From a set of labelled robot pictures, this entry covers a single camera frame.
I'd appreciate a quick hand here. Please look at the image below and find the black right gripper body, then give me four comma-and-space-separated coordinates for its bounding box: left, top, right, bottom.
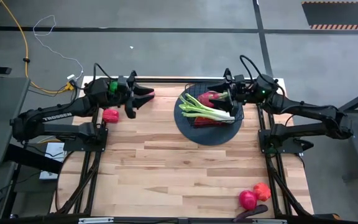
228, 75, 257, 103

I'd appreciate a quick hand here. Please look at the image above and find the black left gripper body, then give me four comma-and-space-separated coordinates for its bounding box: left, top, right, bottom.
114, 75, 136, 108

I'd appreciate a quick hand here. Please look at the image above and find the green leek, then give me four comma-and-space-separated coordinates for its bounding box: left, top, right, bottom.
178, 92, 236, 124

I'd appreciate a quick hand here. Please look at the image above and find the red bell pepper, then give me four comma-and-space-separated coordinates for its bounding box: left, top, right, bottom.
102, 108, 120, 124
193, 116, 227, 128

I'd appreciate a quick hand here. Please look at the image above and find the orange bell pepper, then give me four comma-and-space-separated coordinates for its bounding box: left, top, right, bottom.
252, 182, 272, 202

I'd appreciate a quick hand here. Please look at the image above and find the glossy pink-red bell pepper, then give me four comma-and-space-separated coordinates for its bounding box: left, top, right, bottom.
238, 190, 259, 212

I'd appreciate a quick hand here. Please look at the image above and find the long purple eggplant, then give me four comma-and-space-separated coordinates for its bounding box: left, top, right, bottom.
232, 203, 269, 223

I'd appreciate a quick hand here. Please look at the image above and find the round dark mat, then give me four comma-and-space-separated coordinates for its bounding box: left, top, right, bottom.
173, 82, 245, 147

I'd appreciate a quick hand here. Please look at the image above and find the white power box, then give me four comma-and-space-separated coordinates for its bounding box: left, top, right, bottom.
39, 142, 67, 181

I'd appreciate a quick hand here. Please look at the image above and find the black desk leg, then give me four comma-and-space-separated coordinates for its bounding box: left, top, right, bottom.
4, 144, 64, 175

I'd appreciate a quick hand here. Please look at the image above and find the black hazard striped mat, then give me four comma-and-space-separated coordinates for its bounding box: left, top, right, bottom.
301, 1, 358, 30

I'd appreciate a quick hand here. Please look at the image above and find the gray side desk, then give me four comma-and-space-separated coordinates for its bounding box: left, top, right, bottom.
0, 77, 31, 167

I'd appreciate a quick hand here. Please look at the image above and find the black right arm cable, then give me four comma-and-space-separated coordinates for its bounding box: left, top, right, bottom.
239, 55, 272, 83

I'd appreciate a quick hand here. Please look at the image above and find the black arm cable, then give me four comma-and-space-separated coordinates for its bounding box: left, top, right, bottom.
239, 55, 272, 83
92, 62, 114, 82

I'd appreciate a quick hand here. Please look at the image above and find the black table frame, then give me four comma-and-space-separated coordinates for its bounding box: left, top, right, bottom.
50, 76, 315, 224

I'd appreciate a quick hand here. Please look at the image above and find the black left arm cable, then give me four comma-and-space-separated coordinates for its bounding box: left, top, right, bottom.
92, 62, 114, 82

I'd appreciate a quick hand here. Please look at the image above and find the white floor cable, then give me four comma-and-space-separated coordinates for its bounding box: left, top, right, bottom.
32, 14, 85, 81

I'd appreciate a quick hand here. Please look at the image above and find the yellow cable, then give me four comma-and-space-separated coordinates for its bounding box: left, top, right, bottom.
0, 0, 74, 95

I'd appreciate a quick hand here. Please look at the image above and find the silver metal bracket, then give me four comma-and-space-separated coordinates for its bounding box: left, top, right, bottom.
252, 218, 288, 224
78, 217, 114, 224

